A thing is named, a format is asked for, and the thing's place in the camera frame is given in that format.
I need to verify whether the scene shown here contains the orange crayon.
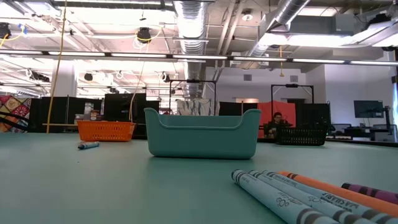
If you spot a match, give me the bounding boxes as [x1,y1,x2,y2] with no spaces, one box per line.
[277,170,398,218]

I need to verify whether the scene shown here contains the white draped cloth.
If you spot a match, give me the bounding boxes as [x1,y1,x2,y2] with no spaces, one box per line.
[176,98,216,116]

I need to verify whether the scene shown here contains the clear plastic centre tray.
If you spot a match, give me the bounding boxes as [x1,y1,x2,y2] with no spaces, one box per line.
[144,107,262,160]

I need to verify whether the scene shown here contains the black partition panel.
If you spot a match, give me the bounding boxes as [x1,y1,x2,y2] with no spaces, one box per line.
[27,96,104,133]
[295,102,332,128]
[219,101,259,116]

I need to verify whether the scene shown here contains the person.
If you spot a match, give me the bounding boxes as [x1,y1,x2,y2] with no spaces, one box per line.
[264,111,294,139]

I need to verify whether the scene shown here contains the ceiling light strip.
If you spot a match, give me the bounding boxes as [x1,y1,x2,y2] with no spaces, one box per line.
[172,55,398,66]
[0,49,169,59]

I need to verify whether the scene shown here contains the red partition cloth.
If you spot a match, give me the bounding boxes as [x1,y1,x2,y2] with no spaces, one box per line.
[256,100,297,139]

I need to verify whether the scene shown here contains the orange plastic basket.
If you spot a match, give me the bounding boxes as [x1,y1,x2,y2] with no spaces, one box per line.
[76,120,137,142]

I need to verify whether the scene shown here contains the black plastic basket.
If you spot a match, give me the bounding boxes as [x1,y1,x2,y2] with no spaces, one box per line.
[275,126,328,146]

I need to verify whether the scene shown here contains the stacked small boxes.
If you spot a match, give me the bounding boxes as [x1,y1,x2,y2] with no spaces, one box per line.
[74,102,105,121]

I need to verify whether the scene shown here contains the green table mat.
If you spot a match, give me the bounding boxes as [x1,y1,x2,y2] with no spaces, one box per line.
[0,132,398,224]

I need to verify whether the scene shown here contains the office desk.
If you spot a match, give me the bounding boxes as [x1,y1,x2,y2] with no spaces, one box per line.
[323,123,398,144]

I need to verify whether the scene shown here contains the colourful patchwork quilt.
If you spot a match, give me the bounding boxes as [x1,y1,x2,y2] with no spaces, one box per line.
[0,95,32,133]

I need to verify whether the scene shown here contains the purple crayon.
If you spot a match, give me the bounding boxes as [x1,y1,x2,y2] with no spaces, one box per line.
[341,182,398,205]

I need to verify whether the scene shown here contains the black stand frame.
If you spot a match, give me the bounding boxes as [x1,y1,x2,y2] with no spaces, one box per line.
[270,83,315,105]
[169,79,218,116]

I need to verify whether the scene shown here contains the thin yellow cord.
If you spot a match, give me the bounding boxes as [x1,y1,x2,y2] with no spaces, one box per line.
[128,40,150,123]

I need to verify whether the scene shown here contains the silver ventilation duct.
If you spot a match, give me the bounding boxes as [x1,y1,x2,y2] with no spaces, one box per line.
[248,0,312,60]
[174,0,208,97]

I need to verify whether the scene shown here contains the black ceiling cable reel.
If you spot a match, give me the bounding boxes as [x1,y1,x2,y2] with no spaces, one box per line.
[136,27,152,44]

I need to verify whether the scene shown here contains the hanging yellow cord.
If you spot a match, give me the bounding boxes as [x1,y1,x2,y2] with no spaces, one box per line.
[279,45,285,78]

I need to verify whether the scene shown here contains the yellow cable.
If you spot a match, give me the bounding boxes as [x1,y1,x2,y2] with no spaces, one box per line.
[45,0,68,134]

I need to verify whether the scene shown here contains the grey air duct box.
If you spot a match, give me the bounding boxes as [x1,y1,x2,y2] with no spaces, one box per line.
[290,14,357,35]

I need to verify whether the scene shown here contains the wall monitor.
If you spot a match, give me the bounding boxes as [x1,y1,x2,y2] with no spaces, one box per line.
[353,100,384,119]

